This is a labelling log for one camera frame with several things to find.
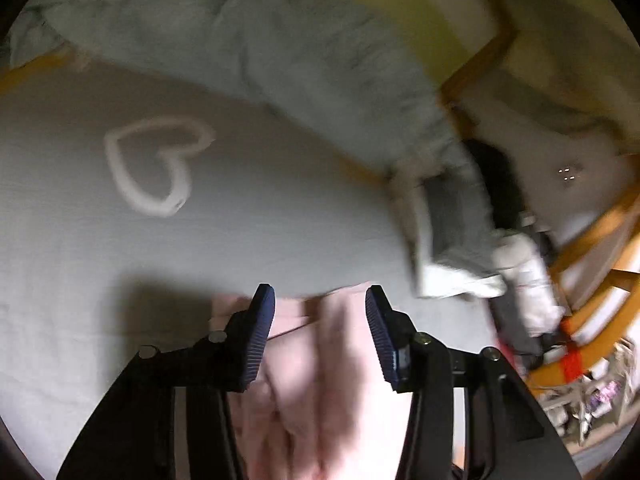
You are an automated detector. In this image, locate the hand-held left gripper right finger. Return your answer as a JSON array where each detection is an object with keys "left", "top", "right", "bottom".
[{"left": 365, "top": 285, "right": 583, "bottom": 480}]

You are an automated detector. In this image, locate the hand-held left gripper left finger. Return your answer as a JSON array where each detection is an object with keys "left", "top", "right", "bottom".
[{"left": 57, "top": 284, "right": 277, "bottom": 480}]

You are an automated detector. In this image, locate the pink printed t-shirt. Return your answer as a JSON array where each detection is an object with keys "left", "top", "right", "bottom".
[{"left": 210, "top": 282, "right": 416, "bottom": 480}]

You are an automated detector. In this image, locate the black clothes heap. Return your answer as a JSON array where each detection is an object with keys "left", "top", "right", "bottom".
[{"left": 465, "top": 140, "right": 526, "bottom": 231}]

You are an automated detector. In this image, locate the white folded garment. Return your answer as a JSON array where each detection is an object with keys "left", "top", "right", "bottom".
[{"left": 390, "top": 170, "right": 508, "bottom": 301}]

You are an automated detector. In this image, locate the dark grey garment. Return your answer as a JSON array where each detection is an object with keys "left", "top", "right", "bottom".
[{"left": 487, "top": 295, "right": 541, "bottom": 356}]

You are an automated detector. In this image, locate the grey printed bed sheet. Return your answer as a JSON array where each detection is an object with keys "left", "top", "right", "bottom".
[{"left": 0, "top": 55, "right": 506, "bottom": 480}]

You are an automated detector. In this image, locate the white crumpled garment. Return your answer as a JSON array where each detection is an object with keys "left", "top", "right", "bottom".
[{"left": 492, "top": 232, "right": 563, "bottom": 336}]

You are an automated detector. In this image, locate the pale cluttered heap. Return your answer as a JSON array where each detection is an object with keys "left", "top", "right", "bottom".
[{"left": 530, "top": 340, "right": 636, "bottom": 446}]

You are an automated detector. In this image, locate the sheer bed curtain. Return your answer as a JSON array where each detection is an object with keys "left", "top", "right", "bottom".
[{"left": 500, "top": 35, "right": 640, "bottom": 151}]

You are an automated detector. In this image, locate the grey-green duvet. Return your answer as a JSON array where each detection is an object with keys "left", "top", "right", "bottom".
[{"left": 7, "top": 0, "right": 496, "bottom": 196}]

